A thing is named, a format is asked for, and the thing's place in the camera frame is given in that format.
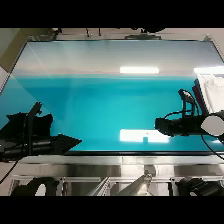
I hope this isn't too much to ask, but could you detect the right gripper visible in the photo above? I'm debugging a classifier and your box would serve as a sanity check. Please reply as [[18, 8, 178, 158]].
[[154, 116, 184, 138]]

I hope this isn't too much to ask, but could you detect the black garment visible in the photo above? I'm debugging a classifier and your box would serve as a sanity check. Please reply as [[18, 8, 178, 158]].
[[0, 112, 54, 139]]

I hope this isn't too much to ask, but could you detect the dark red garment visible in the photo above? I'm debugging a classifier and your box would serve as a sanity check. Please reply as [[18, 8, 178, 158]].
[[191, 78, 210, 115]]

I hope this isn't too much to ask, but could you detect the white garment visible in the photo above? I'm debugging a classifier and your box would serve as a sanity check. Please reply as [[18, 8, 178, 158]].
[[197, 73, 224, 114]]

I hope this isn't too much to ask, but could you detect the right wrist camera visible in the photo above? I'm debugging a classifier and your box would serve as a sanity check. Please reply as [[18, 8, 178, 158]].
[[177, 88, 200, 118]]

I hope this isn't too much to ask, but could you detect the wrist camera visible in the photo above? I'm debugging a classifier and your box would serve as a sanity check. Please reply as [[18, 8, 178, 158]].
[[177, 88, 200, 118], [25, 101, 44, 155]]

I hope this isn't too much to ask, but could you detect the black cable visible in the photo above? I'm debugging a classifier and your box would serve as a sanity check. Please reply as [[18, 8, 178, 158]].
[[199, 133, 224, 158]]

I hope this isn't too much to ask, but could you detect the silver frame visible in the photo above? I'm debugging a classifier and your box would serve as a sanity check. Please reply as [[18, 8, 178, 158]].
[[0, 154, 224, 197]]

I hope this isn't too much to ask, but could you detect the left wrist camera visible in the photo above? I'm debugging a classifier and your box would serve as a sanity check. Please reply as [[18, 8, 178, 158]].
[[25, 101, 44, 155]]

